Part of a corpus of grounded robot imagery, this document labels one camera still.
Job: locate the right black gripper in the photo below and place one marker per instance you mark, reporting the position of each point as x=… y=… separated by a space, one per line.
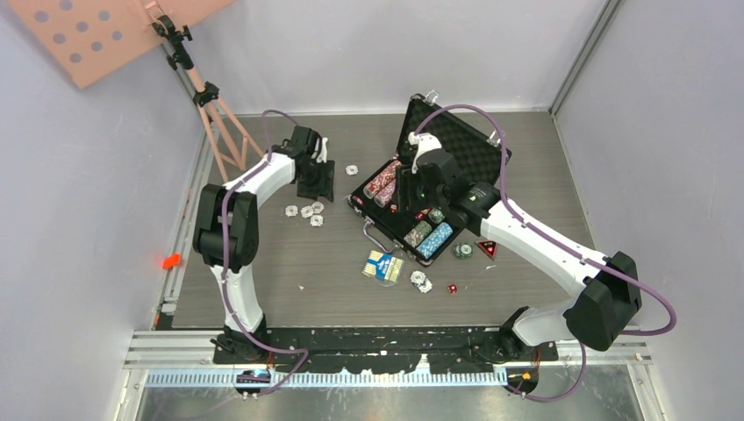
x=410 y=177

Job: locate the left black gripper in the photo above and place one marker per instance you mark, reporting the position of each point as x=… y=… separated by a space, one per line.
x=325 y=188

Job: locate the blue playing card deck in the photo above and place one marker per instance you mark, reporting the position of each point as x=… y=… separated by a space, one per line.
x=383 y=267

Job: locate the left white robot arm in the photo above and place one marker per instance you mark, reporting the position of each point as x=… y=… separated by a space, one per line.
x=227 y=231

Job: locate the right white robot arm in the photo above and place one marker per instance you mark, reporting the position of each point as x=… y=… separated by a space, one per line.
x=601 y=301

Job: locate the green poker chip stack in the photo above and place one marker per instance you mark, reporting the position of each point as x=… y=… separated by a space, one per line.
x=436 y=216

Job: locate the blue white chip lower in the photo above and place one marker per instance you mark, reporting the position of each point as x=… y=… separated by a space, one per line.
x=316 y=220

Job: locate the light blue chip stack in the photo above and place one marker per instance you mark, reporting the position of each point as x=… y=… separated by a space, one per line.
x=435 y=240

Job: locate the grey camo chip stack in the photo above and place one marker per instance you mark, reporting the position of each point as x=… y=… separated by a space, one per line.
x=418 y=233

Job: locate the red poker chip stack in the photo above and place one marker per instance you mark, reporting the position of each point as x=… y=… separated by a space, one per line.
x=381 y=180

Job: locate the black poker chip case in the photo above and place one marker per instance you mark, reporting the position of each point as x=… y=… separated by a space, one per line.
x=426 y=127

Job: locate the dark green chip pile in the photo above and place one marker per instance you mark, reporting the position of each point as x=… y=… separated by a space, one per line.
x=463 y=250

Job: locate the red triangle all-in button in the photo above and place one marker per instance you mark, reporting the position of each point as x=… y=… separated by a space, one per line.
x=488 y=247

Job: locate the blue white chip pair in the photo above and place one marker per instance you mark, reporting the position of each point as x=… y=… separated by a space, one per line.
x=420 y=281

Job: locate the pink music stand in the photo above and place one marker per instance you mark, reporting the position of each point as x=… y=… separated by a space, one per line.
x=91 y=39

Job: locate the orange clip on rail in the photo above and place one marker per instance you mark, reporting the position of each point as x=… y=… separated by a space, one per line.
x=170 y=262

